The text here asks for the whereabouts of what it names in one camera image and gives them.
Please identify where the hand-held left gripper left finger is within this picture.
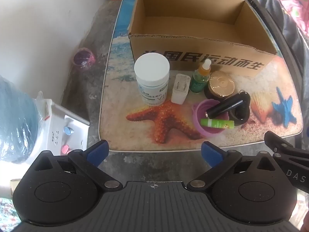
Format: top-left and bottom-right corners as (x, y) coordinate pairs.
(33, 140), (122, 192)

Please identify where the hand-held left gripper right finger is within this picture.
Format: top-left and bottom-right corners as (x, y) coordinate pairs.
(186, 141), (276, 192)

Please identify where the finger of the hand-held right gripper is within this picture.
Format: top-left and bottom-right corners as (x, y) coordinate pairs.
(264, 131), (309, 161)

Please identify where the green lip balm tube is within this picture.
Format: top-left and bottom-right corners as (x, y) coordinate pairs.
(200, 118), (235, 130)

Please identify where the purple plastic lid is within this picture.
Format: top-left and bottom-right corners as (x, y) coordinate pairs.
(192, 99), (228, 138)

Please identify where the black cylindrical tube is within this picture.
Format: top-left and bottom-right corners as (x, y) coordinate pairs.
(205, 93), (244, 119)

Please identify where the green dropper bottle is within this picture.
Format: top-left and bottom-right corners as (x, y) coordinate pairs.
(189, 59), (212, 94)

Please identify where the brown cardboard box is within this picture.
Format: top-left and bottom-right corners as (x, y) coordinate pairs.
(128, 0), (278, 78)

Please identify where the black tape roll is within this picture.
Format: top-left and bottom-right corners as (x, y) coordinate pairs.
(227, 93), (251, 126)

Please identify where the white water dispenser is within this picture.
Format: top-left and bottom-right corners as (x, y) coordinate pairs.
(22, 97), (90, 165)

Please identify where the white charger adapter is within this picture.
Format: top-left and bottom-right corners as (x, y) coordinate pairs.
(171, 73), (191, 104)

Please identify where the gold lid jar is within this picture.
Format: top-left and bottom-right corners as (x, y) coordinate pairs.
(204, 71), (236, 101)

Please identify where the blue wrapped bundle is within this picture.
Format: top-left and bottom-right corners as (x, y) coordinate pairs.
(0, 75), (42, 162)

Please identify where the white pill bottle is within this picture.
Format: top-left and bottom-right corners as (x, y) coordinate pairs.
(134, 53), (170, 106)

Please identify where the floral patterned cloth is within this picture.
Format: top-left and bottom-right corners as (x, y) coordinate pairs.
(0, 197), (20, 225)

